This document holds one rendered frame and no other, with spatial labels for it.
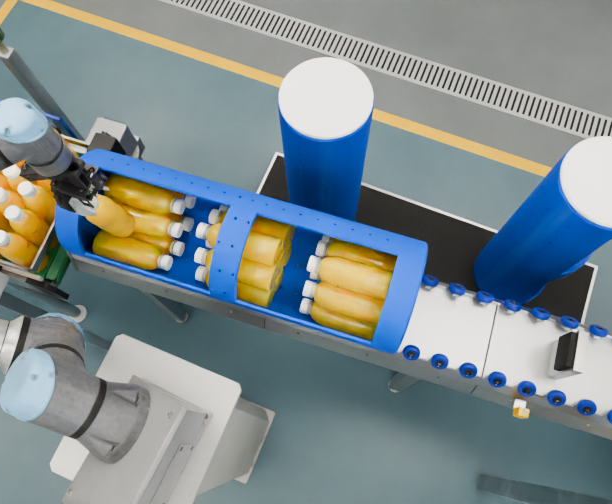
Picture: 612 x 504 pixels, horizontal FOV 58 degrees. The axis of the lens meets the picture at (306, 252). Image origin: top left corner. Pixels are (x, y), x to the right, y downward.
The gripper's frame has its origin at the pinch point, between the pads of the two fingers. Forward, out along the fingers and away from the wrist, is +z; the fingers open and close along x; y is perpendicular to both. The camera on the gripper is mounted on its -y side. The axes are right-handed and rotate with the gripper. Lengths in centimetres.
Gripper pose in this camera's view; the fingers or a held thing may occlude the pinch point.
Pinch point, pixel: (87, 201)
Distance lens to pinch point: 132.3
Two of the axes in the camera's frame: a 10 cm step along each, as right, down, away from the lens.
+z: 0.3, 3.3, 9.4
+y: 9.5, 2.8, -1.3
